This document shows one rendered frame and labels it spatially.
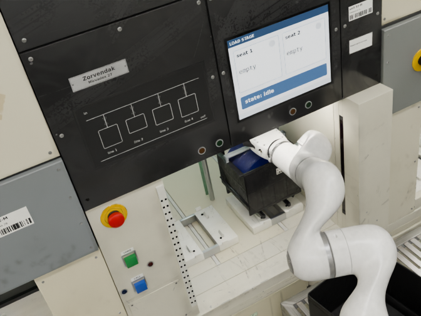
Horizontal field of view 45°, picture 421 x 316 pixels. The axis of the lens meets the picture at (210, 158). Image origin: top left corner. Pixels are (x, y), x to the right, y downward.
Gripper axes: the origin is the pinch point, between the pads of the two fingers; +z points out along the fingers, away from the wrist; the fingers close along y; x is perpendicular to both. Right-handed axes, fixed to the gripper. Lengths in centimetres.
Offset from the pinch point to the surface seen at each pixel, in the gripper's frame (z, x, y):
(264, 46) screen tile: -30, 42, -9
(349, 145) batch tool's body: -31.2, 3.3, 14.9
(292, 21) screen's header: -30, 46, -1
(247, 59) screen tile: -30, 40, -14
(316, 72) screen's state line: -30.3, 30.1, 5.4
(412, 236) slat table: -34, -45, 39
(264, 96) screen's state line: -30.3, 29.3, -10.5
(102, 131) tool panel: -30, 37, -51
